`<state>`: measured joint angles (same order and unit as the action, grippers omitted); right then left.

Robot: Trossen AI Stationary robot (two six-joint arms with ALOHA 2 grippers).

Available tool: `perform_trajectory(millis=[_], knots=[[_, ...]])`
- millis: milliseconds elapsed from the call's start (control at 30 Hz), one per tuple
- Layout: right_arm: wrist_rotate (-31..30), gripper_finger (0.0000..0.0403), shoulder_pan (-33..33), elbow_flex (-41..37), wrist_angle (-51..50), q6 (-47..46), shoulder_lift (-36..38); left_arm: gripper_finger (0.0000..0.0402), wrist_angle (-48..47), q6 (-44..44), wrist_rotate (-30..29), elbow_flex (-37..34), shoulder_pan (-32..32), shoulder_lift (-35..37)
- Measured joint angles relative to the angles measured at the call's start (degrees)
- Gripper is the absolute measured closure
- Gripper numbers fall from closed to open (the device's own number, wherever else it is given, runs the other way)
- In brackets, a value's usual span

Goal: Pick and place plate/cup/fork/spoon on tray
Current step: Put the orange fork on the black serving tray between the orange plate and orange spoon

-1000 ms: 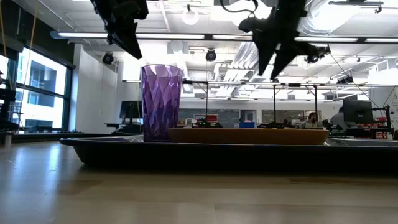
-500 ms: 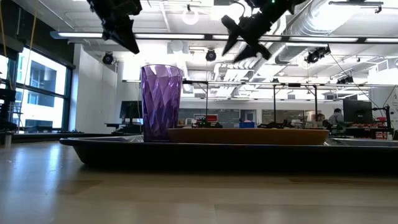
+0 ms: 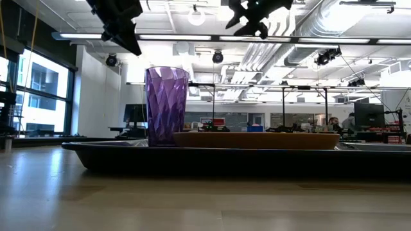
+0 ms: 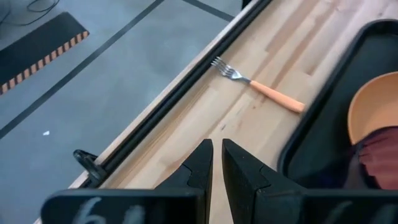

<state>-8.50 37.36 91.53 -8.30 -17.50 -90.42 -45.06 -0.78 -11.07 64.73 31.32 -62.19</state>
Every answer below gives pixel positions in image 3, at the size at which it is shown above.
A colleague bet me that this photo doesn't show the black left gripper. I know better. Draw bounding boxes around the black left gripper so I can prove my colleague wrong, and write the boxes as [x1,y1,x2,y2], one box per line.
[85,0,144,57]

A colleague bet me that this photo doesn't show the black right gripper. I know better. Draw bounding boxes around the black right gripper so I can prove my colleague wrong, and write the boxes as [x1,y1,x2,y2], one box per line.
[225,0,293,40]

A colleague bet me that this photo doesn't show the purple faceted plastic cup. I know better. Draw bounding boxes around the purple faceted plastic cup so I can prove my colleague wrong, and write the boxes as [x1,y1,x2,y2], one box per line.
[144,66,190,148]

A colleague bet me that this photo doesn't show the black plastic tray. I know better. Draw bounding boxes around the black plastic tray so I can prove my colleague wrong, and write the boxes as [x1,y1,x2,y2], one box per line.
[61,139,411,179]

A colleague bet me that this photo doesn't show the black overhead light bar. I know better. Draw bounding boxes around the black overhead light bar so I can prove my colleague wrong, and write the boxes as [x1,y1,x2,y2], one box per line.
[51,31,411,46]

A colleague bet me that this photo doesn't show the white round ceiling lamp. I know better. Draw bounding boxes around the white round ceiling lamp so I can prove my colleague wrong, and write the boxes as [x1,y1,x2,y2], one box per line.
[188,3,206,26]

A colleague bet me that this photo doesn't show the small black computer monitor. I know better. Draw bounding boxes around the small black computer monitor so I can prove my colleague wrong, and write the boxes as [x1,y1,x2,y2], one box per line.
[123,103,148,124]

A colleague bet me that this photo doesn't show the red sign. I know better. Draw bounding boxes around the red sign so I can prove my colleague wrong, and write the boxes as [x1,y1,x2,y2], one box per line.
[200,117,226,126]

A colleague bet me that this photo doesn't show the person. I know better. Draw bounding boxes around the person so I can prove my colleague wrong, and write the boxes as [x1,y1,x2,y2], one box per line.
[341,112,356,130]
[327,116,342,133]

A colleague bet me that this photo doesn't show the black metal rack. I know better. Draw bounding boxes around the black metal rack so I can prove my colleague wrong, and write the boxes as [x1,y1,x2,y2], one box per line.
[0,91,17,135]

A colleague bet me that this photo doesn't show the large black computer monitor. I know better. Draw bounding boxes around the large black computer monitor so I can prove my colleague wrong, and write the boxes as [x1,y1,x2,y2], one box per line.
[354,101,386,130]

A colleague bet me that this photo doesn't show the silver ventilation duct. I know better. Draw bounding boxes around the silver ventilation duct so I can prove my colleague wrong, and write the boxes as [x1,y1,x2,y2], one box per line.
[284,0,354,67]

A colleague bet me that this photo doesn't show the black metal frame stand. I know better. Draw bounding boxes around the black metal frame stand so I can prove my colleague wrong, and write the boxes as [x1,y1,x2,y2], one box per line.
[188,82,216,129]
[281,85,329,133]

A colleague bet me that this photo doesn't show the black window frame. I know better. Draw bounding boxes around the black window frame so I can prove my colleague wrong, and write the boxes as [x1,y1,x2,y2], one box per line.
[0,35,78,137]

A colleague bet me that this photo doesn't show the yellow hanging cable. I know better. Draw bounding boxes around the yellow hanging cable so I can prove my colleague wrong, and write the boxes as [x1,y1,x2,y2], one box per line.
[17,0,40,137]

